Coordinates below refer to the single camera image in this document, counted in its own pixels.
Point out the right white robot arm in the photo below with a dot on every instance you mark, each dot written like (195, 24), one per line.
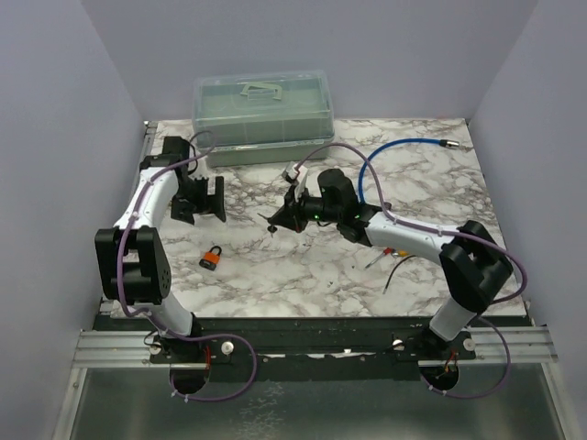
(474, 267)

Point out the blue red screwdriver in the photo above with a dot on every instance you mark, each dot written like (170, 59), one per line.
(386, 252)

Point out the clear green plastic storage box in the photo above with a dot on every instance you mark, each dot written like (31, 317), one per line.
(262, 118)

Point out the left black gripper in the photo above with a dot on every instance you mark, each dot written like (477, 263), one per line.
(208, 203)

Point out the small black keys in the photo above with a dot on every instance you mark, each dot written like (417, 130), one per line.
(271, 227)

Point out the orange padlock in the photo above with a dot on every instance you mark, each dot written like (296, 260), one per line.
(211, 258)

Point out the aluminium rail frame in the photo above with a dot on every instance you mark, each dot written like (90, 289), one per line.
(506, 392)

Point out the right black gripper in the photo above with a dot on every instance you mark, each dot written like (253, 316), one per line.
(290, 215)

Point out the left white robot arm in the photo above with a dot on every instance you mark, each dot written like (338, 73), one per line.
(133, 266)

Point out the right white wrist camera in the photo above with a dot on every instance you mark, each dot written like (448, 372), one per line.
(296, 175)

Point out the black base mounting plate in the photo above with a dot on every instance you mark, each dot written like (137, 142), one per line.
(279, 349)

